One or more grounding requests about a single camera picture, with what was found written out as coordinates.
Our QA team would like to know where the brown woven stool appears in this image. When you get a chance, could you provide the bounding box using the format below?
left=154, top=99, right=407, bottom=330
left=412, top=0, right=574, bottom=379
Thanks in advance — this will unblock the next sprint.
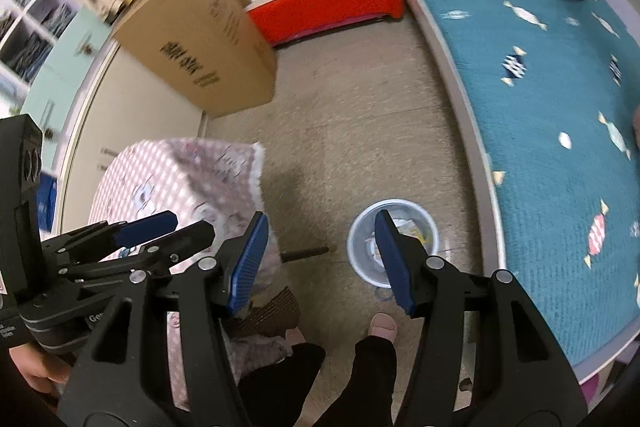
left=235, top=287, right=301, bottom=339

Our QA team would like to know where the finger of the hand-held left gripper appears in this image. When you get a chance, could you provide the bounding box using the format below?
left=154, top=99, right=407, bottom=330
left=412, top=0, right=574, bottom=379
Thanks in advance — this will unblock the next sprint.
left=57, top=220, right=217, bottom=288
left=42, top=210, right=179, bottom=258

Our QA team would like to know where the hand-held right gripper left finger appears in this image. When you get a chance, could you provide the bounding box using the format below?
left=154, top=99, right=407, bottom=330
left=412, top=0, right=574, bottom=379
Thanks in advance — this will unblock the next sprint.
left=57, top=210, right=271, bottom=427

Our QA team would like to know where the large cardboard box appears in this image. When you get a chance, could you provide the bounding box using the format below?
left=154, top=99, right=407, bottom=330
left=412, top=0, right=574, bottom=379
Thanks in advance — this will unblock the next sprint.
left=112, top=0, right=277, bottom=118

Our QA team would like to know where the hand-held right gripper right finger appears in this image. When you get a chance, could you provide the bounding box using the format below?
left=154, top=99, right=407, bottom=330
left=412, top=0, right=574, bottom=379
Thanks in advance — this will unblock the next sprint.
left=374, top=209, right=590, bottom=427

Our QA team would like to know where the white low cabinet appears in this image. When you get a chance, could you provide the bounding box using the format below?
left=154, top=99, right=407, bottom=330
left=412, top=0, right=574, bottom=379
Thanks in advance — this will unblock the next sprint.
left=60, top=39, right=208, bottom=233

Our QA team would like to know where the mint green bunk bed frame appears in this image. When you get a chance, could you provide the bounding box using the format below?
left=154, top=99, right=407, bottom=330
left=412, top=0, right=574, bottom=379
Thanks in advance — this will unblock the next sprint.
left=382, top=0, right=640, bottom=413

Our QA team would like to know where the black table leg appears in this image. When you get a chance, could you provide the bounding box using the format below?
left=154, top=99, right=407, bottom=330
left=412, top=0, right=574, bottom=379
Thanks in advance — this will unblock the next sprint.
left=280, top=247, right=330, bottom=263

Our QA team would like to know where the lilac shelf cabinet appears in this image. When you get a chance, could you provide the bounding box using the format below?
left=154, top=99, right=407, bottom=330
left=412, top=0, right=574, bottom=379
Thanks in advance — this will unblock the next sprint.
left=0, top=0, right=121, bottom=118

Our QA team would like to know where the blue plastic bucket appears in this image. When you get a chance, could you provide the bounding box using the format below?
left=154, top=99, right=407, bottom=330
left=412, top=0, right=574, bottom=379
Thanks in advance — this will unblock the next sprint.
left=347, top=201, right=441, bottom=286

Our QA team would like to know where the pink slipper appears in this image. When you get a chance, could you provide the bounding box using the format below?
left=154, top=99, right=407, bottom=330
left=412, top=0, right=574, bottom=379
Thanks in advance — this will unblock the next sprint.
left=367, top=313, right=399, bottom=341

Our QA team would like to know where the round table pink checked tablecloth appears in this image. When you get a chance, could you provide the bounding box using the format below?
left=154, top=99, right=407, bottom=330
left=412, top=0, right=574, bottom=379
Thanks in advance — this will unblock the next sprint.
left=87, top=138, right=301, bottom=408

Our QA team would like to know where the person's right leg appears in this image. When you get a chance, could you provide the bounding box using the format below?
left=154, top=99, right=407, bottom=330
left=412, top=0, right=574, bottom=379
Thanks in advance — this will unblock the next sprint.
left=350, top=336, right=398, bottom=427

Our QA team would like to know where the person's left hand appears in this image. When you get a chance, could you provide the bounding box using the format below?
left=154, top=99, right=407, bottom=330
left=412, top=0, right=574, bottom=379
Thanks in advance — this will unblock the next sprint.
left=10, top=342, right=76, bottom=395

